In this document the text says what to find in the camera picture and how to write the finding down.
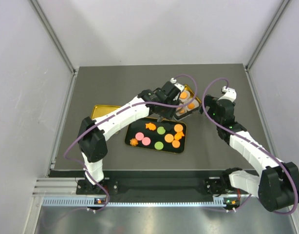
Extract metal serving tongs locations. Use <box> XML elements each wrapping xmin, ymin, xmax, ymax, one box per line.
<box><xmin>157</xmin><ymin>104</ymin><xmax>184</xmax><ymax>122</ymax></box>

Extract left aluminium frame post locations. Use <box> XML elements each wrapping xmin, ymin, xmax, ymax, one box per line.
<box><xmin>28</xmin><ymin>0</ymin><xmax>76</xmax><ymax>75</ymax></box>

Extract orange star flower cookie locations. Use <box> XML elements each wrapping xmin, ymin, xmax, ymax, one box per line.
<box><xmin>130</xmin><ymin>138</ymin><xmax>138</xmax><ymax>146</ymax></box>

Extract dark square cookie tin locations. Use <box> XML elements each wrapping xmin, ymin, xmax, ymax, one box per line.
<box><xmin>174</xmin><ymin>84</ymin><xmax>201</xmax><ymax>121</ymax></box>

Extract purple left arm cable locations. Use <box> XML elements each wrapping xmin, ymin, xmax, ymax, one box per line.
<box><xmin>63</xmin><ymin>74</ymin><xmax>199</xmax><ymax>213</ymax></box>

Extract round dotted orange cookie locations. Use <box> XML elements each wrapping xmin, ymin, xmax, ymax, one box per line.
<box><xmin>179</xmin><ymin>90</ymin><xmax>190</xmax><ymax>101</ymax></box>

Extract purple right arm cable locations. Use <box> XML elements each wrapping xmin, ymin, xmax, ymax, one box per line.
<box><xmin>203</xmin><ymin>77</ymin><xmax>299</xmax><ymax>215</ymax></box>

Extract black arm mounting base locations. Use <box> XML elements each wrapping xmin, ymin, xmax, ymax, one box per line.
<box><xmin>75</xmin><ymin>176</ymin><xmax>240</xmax><ymax>197</ymax></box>

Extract green round cookie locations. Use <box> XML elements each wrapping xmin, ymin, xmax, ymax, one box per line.
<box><xmin>154</xmin><ymin>141</ymin><xmax>164</xmax><ymax>150</ymax></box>
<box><xmin>157</xmin><ymin>126</ymin><xmax>166</xmax><ymax>135</ymax></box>

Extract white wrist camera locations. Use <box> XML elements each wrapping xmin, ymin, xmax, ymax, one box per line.
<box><xmin>219</xmin><ymin>86</ymin><xmax>237</xmax><ymax>102</ymax></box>
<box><xmin>170</xmin><ymin>78</ymin><xmax>184</xmax><ymax>101</ymax></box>

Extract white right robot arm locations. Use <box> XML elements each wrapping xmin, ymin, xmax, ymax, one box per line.
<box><xmin>200</xmin><ymin>94</ymin><xmax>299</xmax><ymax>212</ymax></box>

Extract grey slotted cable duct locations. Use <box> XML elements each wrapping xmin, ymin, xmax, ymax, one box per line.
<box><xmin>42</xmin><ymin>197</ymin><xmax>240</xmax><ymax>208</ymax></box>

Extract aluminium frame post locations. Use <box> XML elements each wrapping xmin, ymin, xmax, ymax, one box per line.
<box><xmin>244</xmin><ymin>0</ymin><xmax>291</xmax><ymax>72</ymax></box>
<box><xmin>28</xmin><ymin>0</ymin><xmax>76</xmax><ymax>75</ymax></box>

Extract orange swirl cookie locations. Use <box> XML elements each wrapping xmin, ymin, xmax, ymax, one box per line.
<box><xmin>187</xmin><ymin>102</ymin><xmax>195</xmax><ymax>110</ymax></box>

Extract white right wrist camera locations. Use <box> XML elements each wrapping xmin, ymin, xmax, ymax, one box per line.
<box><xmin>219</xmin><ymin>86</ymin><xmax>237</xmax><ymax>102</ymax></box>

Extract right aluminium frame post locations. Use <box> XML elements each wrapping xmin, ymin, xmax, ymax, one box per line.
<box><xmin>244</xmin><ymin>0</ymin><xmax>291</xmax><ymax>72</ymax></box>

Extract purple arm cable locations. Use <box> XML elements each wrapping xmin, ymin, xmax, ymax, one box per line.
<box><xmin>203</xmin><ymin>77</ymin><xmax>299</xmax><ymax>215</ymax></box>
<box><xmin>63</xmin><ymin>74</ymin><xmax>199</xmax><ymax>213</ymax></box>

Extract black round cookie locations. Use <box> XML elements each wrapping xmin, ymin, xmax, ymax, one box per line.
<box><xmin>164</xmin><ymin>123</ymin><xmax>172</xmax><ymax>131</ymax></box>

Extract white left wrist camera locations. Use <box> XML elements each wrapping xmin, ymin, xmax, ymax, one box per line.
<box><xmin>170</xmin><ymin>78</ymin><xmax>184</xmax><ymax>101</ymax></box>

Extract gold tin lid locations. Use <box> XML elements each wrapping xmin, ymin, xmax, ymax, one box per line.
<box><xmin>91</xmin><ymin>105</ymin><xmax>121</xmax><ymax>119</ymax></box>

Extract black rectangular cookie tray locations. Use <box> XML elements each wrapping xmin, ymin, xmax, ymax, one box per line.
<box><xmin>125</xmin><ymin>117</ymin><xmax>187</xmax><ymax>154</ymax></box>

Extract pink round cookie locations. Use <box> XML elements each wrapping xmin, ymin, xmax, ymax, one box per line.
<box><xmin>135</xmin><ymin>132</ymin><xmax>144</xmax><ymax>141</ymax></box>
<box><xmin>142</xmin><ymin>137</ymin><xmax>151</xmax><ymax>146</ymax></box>

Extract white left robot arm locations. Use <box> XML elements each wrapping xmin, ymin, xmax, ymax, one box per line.
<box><xmin>78</xmin><ymin>81</ymin><xmax>185</xmax><ymax>193</ymax></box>

